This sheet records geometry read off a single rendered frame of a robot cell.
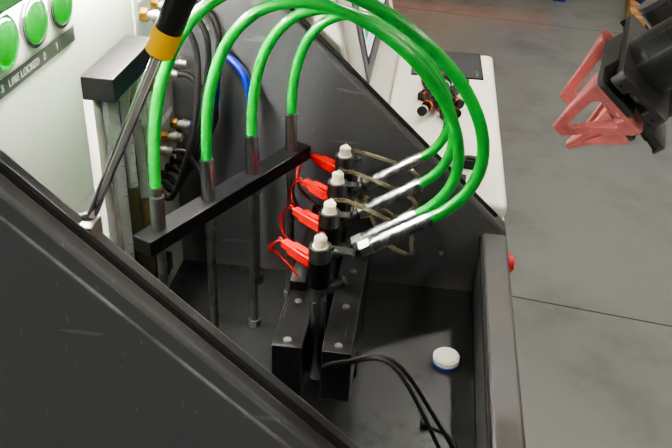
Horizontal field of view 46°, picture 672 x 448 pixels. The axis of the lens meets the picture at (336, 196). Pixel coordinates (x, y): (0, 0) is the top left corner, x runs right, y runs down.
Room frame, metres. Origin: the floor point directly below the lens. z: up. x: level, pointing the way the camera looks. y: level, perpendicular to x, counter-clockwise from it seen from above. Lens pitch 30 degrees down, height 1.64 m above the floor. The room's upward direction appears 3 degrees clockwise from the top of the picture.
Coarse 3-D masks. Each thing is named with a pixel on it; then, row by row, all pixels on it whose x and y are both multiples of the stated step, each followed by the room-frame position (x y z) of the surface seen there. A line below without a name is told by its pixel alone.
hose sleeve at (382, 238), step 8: (416, 216) 0.78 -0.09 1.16; (424, 216) 0.77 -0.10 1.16; (400, 224) 0.78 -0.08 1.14; (408, 224) 0.78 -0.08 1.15; (416, 224) 0.77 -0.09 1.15; (424, 224) 0.77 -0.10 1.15; (432, 224) 0.77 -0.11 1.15; (384, 232) 0.78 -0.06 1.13; (392, 232) 0.78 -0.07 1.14; (400, 232) 0.77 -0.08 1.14; (408, 232) 0.77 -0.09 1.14; (416, 232) 0.77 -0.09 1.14; (376, 240) 0.78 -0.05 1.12; (384, 240) 0.78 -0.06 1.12; (392, 240) 0.77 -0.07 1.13; (376, 248) 0.78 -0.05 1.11
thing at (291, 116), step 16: (336, 16) 1.03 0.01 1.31; (400, 32) 1.02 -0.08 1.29; (304, 48) 1.03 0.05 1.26; (432, 64) 1.02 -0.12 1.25; (288, 96) 1.04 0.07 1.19; (288, 112) 1.04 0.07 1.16; (288, 128) 1.03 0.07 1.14; (288, 144) 1.03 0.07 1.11; (432, 144) 1.02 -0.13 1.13; (416, 160) 1.01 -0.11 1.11; (384, 176) 1.02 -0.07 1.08
